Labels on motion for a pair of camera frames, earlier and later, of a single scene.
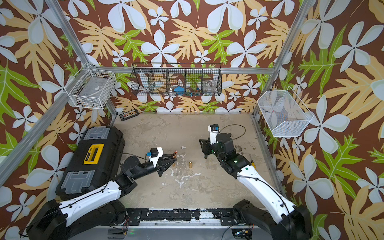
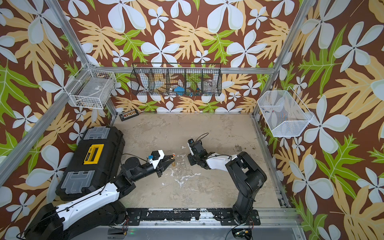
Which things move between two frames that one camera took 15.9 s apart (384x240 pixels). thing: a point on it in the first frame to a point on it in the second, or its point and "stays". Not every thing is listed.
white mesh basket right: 283,113 stays
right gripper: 205,148 to 189,156
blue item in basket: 179,90 stays
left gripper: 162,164 stays
